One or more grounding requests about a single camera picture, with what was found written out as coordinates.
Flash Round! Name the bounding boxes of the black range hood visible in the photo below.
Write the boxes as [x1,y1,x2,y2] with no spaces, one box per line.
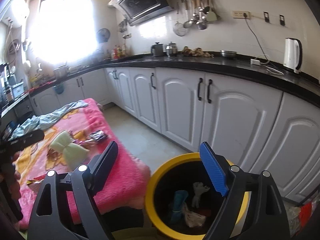
[109,0,174,26]

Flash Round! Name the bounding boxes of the brown crumpled rag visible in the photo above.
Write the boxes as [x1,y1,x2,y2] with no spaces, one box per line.
[181,46,214,58]

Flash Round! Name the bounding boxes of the hanging wire skimmer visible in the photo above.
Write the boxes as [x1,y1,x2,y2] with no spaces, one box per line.
[173,2,187,37]

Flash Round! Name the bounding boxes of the person's left hand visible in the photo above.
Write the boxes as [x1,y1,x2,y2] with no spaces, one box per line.
[11,152,22,201]

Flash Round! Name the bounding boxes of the steel bowl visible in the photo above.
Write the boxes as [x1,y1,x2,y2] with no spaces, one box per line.
[220,50,237,59]

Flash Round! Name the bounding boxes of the white power adapter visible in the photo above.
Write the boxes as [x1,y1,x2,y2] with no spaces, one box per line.
[251,59,261,66]

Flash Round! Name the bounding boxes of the light blue cloth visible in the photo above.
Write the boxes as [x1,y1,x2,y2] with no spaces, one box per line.
[9,100,88,140]

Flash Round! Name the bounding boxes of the dark snack wrapper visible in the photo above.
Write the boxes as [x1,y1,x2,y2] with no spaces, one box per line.
[89,130,108,143]

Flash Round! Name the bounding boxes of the green hanging spatula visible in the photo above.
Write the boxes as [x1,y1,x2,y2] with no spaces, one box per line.
[207,0,217,23]

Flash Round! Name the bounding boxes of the dark metal teapot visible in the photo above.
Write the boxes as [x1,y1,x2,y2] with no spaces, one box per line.
[150,42,164,57]

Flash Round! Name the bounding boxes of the pale green bow sponge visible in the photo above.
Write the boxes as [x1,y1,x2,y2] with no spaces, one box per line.
[49,131,89,170]

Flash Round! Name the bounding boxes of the yellow rimmed trash bin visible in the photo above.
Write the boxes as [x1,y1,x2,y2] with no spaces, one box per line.
[145,152,251,240]

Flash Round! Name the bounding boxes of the wall power strip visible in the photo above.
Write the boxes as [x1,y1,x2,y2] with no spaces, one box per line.
[232,11,251,20]

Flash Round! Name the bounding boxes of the pink cartoon blanket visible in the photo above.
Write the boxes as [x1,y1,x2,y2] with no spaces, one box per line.
[15,98,150,230]

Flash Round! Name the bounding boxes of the steel pot near window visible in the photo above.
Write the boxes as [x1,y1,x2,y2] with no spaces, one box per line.
[53,64,68,80]

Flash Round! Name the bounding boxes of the red plastic bag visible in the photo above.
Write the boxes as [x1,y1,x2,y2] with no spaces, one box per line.
[298,202,313,228]

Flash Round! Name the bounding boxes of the shiny steel kettle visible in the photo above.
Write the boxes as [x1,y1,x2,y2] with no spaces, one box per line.
[166,42,178,57]

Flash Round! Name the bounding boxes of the white electric kettle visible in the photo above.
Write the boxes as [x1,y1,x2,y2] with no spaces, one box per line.
[283,38,303,74]

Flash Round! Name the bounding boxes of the blue hanging basket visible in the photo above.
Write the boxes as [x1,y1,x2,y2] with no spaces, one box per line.
[53,83,65,95]

